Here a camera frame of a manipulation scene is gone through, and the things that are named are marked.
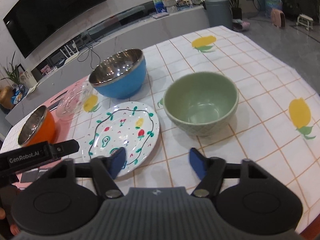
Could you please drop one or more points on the painted fruit pattern plate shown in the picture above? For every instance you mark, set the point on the painted fruit pattern plate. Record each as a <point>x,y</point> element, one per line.
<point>131,125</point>

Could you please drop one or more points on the blue water jug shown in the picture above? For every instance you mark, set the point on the blue water jug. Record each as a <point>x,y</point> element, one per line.
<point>272,4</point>

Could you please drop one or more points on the woven brown basket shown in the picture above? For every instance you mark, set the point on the woven brown basket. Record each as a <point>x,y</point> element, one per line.
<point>6,94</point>

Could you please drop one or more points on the grey tv cabinet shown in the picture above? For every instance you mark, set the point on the grey tv cabinet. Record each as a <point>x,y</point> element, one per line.
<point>139,35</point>

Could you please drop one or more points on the grey round trash bin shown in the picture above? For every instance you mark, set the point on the grey round trash bin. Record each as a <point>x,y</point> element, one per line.
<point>219,13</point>

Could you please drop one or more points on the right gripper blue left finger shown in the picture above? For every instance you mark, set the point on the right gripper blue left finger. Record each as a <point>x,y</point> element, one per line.
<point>104,172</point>

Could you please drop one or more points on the white wifi router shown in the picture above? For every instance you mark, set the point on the white wifi router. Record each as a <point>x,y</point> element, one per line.
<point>70,51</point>

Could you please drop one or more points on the orange steel bowl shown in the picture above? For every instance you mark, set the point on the orange steel bowl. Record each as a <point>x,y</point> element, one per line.
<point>39,127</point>

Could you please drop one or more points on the pink small heater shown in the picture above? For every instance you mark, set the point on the pink small heater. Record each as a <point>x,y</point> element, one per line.
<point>278,18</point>

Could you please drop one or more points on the person hand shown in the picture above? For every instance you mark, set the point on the person hand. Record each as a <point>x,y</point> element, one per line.
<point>9,227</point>

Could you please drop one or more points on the green ceramic bowl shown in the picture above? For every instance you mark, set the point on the green ceramic bowl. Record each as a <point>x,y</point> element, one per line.
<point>202,103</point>

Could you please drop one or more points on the white small stool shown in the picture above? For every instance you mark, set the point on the white small stool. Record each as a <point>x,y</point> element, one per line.
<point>305,21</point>

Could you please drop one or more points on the blue steel bowl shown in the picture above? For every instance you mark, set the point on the blue steel bowl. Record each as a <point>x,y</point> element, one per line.
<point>121,75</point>

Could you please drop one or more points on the small plant in vase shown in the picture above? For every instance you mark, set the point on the small plant in vase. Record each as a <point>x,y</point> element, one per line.
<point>13,74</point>

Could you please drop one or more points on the pink restaurant placemat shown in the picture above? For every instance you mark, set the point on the pink restaurant placemat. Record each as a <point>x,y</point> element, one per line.
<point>62,126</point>

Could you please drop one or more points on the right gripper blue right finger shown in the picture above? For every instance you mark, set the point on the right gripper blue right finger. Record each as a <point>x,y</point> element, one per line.
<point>209,171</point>

